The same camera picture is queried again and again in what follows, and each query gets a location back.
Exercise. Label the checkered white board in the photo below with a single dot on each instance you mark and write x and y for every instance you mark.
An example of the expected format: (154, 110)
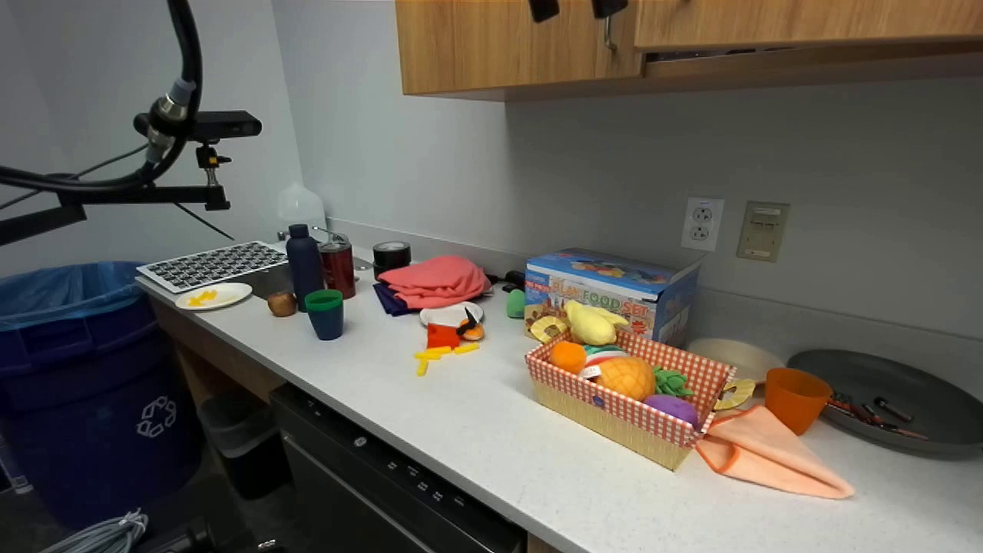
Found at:
(211, 266)

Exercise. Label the red white toy piece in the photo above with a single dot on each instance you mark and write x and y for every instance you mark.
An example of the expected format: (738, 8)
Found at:
(600, 360)

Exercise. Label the black tape roll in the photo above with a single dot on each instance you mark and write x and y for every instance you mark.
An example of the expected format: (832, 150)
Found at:
(390, 256)

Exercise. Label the dark blue bottle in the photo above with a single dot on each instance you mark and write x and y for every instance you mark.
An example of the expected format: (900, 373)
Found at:
(303, 266)

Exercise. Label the small black trash bin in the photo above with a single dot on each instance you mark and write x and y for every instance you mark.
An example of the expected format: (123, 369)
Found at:
(247, 447)

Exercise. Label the yellow toy banana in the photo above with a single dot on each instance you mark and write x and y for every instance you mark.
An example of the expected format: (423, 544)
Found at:
(590, 322)

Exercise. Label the orange toy pineapple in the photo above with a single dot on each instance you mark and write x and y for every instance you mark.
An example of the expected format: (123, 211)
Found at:
(627, 379)

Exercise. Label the black charger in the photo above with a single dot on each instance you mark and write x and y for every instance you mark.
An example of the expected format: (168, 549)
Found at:
(512, 278)

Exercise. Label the dark red tumbler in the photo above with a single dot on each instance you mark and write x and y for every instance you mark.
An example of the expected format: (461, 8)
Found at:
(339, 269)

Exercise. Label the beige bowl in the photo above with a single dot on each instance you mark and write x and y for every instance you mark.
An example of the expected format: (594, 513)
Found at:
(738, 357)

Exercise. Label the blue recycling bin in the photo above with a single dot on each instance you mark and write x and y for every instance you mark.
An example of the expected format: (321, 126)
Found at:
(81, 401)

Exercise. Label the wooden upper cabinet body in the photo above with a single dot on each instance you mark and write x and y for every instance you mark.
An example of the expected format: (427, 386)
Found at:
(801, 67)

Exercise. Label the green leafy toy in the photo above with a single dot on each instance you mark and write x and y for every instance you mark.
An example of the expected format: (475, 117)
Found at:
(674, 386)

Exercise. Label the pale yellow toy slice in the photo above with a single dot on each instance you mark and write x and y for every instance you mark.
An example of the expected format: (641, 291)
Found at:
(738, 398)

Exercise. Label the toy bacon strips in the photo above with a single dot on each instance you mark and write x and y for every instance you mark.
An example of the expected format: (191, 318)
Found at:
(870, 416)

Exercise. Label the orange toy fruit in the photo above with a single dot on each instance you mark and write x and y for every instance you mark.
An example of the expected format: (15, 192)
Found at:
(569, 357)

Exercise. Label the blue cup with green rim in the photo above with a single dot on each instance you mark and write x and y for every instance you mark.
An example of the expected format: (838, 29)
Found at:
(326, 315)

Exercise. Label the white wall outlet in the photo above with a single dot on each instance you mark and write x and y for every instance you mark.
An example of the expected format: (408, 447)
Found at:
(701, 226)

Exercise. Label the red checkered basket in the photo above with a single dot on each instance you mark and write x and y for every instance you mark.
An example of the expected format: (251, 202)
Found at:
(616, 417)

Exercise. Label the dark grey plate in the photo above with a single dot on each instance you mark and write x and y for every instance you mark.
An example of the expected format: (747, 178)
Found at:
(923, 394)

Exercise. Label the red orange toy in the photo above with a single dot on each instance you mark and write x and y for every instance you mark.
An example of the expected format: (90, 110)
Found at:
(445, 334)

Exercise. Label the black dishwasher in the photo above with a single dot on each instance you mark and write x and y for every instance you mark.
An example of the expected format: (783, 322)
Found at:
(358, 493)

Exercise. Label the salmon napkin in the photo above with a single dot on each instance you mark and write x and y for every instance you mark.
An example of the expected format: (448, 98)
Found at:
(769, 455)

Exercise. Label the yellow toy fries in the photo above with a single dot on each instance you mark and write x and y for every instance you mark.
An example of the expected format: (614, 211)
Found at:
(445, 355)

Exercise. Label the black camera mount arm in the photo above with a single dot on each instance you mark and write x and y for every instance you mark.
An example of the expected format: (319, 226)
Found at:
(154, 193)

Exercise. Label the clear plastic jug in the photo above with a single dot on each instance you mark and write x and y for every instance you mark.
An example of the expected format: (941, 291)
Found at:
(299, 209)

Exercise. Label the orange plastic cup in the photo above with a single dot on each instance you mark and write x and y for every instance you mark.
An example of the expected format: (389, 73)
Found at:
(796, 401)

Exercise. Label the blue toy food box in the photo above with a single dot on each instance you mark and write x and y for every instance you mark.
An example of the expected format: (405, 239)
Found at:
(616, 281)

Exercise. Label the beige wall plate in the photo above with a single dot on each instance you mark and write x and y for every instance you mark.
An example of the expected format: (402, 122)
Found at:
(762, 230)

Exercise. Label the grey bag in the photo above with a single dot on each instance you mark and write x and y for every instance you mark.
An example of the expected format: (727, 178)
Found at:
(102, 535)

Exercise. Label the black stereo camera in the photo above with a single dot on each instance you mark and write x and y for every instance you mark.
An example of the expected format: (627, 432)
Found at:
(218, 122)

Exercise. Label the white plate with yellow food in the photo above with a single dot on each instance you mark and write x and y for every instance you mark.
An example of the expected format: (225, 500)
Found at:
(212, 295)

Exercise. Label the purple toy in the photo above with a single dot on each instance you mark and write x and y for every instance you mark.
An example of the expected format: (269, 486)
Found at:
(674, 410)

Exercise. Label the small brown toy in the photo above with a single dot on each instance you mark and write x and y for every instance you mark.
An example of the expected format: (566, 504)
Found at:
(280, 306)

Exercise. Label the dark blue cloth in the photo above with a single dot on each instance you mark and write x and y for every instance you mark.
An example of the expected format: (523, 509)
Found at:
(389, 299)

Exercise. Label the pink cloth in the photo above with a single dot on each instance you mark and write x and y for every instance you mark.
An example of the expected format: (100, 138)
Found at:
(437, 281)

